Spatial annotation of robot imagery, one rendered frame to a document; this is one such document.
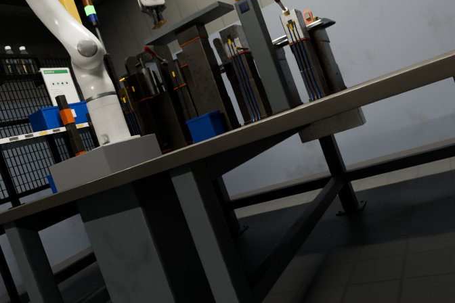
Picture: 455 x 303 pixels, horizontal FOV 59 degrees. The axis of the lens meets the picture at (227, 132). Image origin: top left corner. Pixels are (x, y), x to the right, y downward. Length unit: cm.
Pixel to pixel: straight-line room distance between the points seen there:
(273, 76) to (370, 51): 202
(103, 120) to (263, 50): 65
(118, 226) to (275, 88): 75
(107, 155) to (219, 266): 54
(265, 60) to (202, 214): 64
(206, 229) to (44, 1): 104
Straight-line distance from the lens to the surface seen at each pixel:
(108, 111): 158
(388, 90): 89
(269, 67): 150
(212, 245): 118
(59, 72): 285
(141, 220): 143
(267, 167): 380
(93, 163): 147
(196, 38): 162
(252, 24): 153
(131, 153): 151
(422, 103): 343
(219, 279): 122
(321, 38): 177
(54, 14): 168
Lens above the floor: 71
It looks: level
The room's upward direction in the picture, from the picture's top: 20 degrees counter-clockwise
